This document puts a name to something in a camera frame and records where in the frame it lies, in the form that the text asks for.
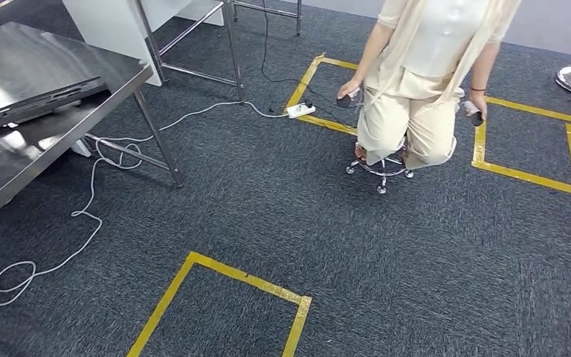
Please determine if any black plastic panel part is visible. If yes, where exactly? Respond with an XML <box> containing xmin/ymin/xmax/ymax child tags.
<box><xmin>0</xmin><ymin>75</ymin><xmax>109</xmax><ymax>138</ymax></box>

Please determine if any stainless steel workbench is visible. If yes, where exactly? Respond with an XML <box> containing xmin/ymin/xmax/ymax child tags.
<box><xmin>0</xmin><ymin>22</ymin><xmax>187</xmax><ymax>234</ymax></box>

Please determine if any white power adapter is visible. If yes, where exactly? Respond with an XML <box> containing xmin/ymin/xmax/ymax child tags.
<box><xmin>285</xmin><ymin>102</ymin><xmax>317</xmax><ymax>120</ymax></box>

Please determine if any chrome chair base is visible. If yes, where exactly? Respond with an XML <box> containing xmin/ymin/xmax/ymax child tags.
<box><xmin>345</xmin><ymin>139</ymin><xmax>415</xmax><ymax>195</ymax></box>

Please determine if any yellow floor tape square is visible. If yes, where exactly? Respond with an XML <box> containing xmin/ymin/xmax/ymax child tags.
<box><xmin>283</xmin><ymin>52</ymin><xmax>361</xmax><ymax>137</ymax></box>
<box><xmin>126</xmin><ymin>251</ymin><xmax>313</xmax><ymax>357</ymax></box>

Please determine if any person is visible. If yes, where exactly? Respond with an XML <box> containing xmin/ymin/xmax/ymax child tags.
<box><xmin>335</xmin><ymin>0</ymin><xmax>524</xmax><ymax>172</ymax></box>

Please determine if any white cabinet panel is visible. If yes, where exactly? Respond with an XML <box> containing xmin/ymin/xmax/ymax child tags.
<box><xmin>62</xmin><ymin>0</ymin><xmax>225</xmax><ymax>88</ymax></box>

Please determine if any thin black floor cable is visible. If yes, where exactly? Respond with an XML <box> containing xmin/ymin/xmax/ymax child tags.
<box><xmin>259</xmin><ymin>0</ymin><xmax>361</xmax><ymax>132</ymax></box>

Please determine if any white floor cable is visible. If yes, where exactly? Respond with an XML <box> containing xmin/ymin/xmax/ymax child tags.
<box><xmin>0</xmin><ymin>100</ymin><xmax>290</xmax><ymax>312</ymax></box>

